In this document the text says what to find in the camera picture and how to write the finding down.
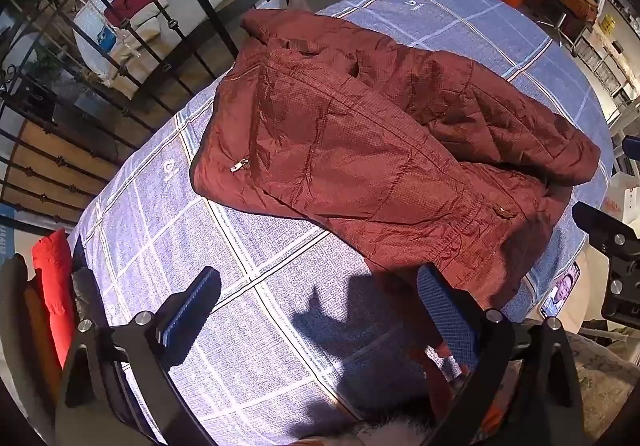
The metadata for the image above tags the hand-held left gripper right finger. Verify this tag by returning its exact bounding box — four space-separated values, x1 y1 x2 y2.
416 264 587 446

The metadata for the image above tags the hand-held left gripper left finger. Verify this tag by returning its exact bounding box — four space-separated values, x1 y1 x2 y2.
54 266 222 446

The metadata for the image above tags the maroon quilted jacket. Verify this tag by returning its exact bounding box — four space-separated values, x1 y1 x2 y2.
189 8 602 314

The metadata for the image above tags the blue plaid bedsheet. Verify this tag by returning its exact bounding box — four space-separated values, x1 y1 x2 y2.
67 0 616 446

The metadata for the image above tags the smartphone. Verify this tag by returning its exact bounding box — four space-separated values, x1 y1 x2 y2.
540 262 582 320

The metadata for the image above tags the white shelf unit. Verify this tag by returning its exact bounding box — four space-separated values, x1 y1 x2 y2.
574 23 640 129

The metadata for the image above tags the orange fur-trimmed jacket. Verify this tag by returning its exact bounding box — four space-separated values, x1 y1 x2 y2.
295 346 501 446

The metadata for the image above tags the olive garment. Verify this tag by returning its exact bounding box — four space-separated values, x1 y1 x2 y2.
0 253 57 446

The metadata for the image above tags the beige blanket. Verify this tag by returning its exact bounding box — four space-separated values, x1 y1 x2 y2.
106 1 168 100

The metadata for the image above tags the black iron railing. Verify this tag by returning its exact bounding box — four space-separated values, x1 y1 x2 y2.
0 0 241 227

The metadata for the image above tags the brown paper bag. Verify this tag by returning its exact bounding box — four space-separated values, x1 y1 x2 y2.
254 0 314 15

